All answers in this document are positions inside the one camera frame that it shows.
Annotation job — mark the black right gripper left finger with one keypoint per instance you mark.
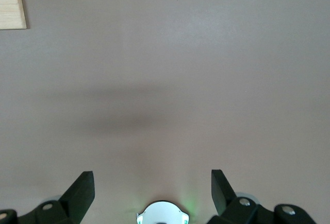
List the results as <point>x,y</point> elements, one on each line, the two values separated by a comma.
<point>77,198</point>

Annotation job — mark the brown table cover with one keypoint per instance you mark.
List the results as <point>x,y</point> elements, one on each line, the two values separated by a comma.
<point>165,54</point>

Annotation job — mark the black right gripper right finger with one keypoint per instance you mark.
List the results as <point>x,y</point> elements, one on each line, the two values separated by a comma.
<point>224,198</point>

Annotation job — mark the wooden cutting board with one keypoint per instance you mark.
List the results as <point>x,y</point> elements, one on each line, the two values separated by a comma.
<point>11,5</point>

